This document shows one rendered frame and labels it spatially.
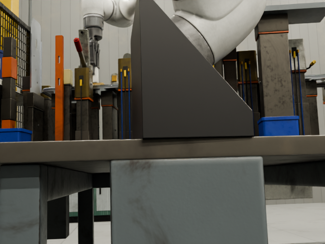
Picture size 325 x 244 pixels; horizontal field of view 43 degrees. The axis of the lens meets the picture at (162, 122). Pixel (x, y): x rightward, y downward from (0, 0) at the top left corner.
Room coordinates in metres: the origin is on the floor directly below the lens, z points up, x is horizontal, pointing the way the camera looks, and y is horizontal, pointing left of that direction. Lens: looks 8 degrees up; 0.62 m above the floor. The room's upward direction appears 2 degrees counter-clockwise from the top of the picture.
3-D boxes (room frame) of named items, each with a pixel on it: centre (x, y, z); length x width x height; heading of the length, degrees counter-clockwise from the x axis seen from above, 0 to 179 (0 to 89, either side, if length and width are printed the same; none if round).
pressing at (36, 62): (1.77, 0.55, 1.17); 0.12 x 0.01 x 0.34; 175
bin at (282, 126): (1.24, -0.35, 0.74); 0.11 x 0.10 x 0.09; 85
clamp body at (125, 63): (1.52, 0.13, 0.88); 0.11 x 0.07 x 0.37; 175
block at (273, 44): (1.35, -0.38, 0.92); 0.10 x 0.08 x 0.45; 85
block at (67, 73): (1.62, 0.38, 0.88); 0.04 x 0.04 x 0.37; 85
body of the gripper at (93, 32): (1.74, 0.29, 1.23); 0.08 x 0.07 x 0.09; 175
